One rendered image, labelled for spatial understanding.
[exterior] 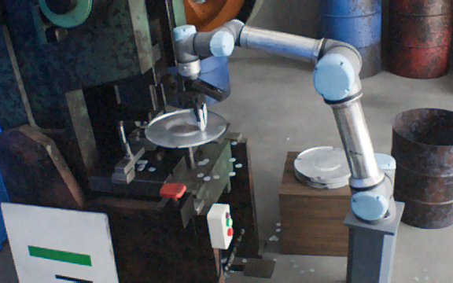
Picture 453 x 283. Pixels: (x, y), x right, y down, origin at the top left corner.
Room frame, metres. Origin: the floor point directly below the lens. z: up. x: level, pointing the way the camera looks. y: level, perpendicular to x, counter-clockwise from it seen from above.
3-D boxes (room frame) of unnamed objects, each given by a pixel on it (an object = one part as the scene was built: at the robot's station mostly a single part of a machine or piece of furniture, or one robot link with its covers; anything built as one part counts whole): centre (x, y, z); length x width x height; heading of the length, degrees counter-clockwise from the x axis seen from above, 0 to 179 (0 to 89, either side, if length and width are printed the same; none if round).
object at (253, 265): (1.46, 0.15, 0.14); 0.59 x 0.10 x 0.05; 70
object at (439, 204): (1.81, -1.00, 0.24); 0.42 x 0.42 x 0.48
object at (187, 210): (1.13, 0.17, 0.62); 0.10 x 0.06 x 0.20; 160
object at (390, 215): (1.27, -0.50, 0.50); 0.15 x 0.15 x 0.10
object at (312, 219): (1.74, -0.44, 0.18); 0.40 x 0.38 x 0.35; 74
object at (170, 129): (1.46, 0.14, 0.79); 0.29 x 0.29 x 0.01
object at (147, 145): (1.50, 0.27, 0.76); 0.15 x 0.09 x 0.05; 160
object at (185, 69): (1.43, 0.09, 1.02); 0.08 x 0.08 x 0.05
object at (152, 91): (1.49, 0.24, 1.04); 0.17 x 0.15 x 0.30; 70
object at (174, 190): (1.11, 0.17, 0.72); 0.07 x 0.06 x 0.08; 70
